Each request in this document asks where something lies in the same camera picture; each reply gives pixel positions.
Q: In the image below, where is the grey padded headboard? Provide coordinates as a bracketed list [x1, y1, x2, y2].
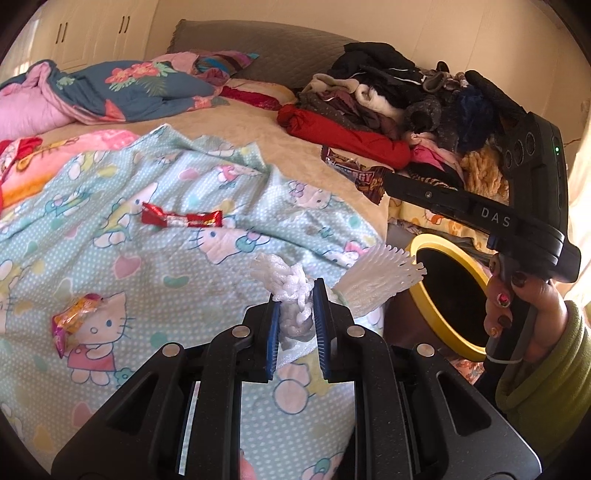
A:
[166, 19, 366, 91]

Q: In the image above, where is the beige red pillow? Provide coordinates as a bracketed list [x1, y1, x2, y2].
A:
[220, 77, 299, 112]

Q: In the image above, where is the red candy wrapper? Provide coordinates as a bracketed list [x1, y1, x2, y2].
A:
[140, 201, 223, 230]

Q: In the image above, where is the black jacket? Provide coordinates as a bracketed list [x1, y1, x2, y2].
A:
[327, 42, 426, 89]

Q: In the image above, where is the light blue cartoon blanket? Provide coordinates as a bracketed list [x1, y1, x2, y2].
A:
[0, 124, 394, 477]

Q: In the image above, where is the blue floral quilt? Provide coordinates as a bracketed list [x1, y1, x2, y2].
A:
[0, 58, 232, 140]

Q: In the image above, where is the yellow-rimmed trash bin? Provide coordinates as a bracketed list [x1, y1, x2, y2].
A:
[383, 233, 498, 363]

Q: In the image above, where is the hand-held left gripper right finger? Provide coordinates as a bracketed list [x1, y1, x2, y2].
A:
[313, 278, 541, 480]

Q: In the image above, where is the yellow knitted garment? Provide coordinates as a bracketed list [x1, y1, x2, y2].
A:
[458, 149, 509, 200]

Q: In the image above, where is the cream wardrobe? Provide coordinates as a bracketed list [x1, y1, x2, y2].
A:
[0, 0, 161, 77]

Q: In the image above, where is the person's right forearm green sleeve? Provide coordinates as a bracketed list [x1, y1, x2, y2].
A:
[495, 300, 591, 445]

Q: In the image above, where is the brown snack wrapper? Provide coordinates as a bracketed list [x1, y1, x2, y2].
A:
[320, 145, 394, 205]

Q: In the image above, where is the blue fuzzy garment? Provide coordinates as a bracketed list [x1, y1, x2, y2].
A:
[454, 87, 498, 149]

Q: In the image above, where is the white foam net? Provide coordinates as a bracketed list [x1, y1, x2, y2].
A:
[249, 244, 426, 344]

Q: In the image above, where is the striped purple pillow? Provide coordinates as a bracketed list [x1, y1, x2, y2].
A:
[151, 49, 260, 87]

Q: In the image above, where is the pink yellow snack wrapper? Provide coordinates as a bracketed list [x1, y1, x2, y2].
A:
[51, 292, 105, 359]

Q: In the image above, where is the person's right hand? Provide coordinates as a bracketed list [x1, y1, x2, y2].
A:
[484, 264, 566, 363]

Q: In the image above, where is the grey dotted garment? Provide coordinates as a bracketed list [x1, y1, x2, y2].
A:
[405, 98, 459, 149]

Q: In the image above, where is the beige bed sheet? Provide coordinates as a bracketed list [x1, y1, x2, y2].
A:
[32, 108, 393, 232]

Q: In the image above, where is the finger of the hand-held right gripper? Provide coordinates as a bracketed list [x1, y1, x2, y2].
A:
[383, 171, 478, 230]

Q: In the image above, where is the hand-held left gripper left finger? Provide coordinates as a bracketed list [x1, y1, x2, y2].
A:
[51, 294, 282, 480]

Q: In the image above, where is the red cloth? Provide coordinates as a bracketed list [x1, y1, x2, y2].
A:
[0, 137, 42, 208]

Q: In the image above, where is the red garment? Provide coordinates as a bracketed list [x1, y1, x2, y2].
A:
[276, 103, 413, 170]

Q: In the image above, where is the pink garment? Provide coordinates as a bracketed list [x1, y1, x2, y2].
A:
[410, 131, 463, 177]

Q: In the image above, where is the cream printed blanket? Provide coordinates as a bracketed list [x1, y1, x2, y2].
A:
[389, 198, 496, 253]

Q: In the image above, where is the pink orange cartoon blanket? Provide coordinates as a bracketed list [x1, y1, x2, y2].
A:
[0, 128, 140, 214]

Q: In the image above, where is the white fleece garment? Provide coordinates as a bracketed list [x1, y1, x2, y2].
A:
[355, 84, 406, 121]

